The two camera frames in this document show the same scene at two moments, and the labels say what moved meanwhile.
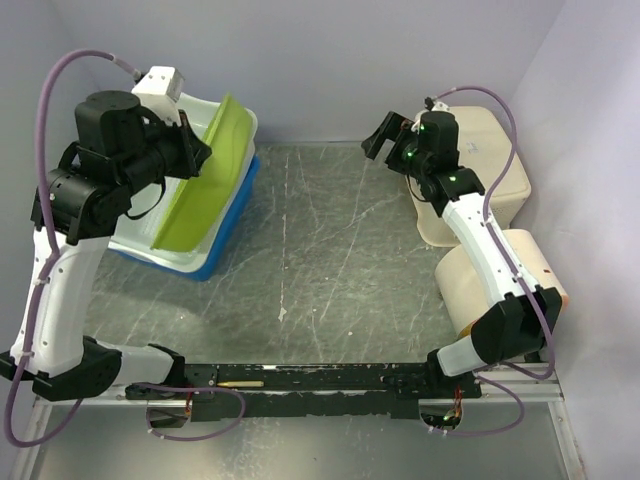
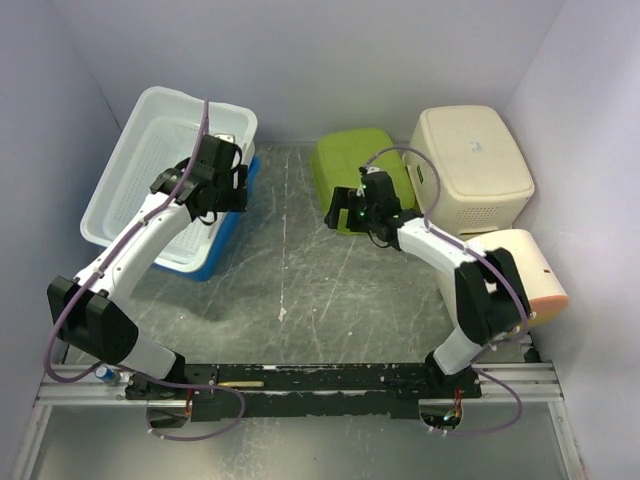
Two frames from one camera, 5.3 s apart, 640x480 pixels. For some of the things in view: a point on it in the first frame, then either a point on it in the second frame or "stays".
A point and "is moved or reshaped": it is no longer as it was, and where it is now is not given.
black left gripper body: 175,159 -> 235,199
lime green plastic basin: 200,198 is moved or reshaped
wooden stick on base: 242,384 stays
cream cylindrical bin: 463,292 stays
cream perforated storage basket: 484,149 stays
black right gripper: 390,129 -> 346,198
